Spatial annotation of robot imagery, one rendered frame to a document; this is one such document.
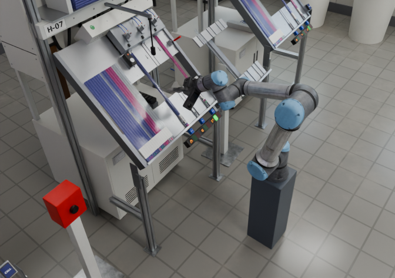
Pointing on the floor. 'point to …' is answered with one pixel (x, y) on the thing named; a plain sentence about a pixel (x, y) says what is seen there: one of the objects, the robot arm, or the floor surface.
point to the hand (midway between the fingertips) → (176, 97)
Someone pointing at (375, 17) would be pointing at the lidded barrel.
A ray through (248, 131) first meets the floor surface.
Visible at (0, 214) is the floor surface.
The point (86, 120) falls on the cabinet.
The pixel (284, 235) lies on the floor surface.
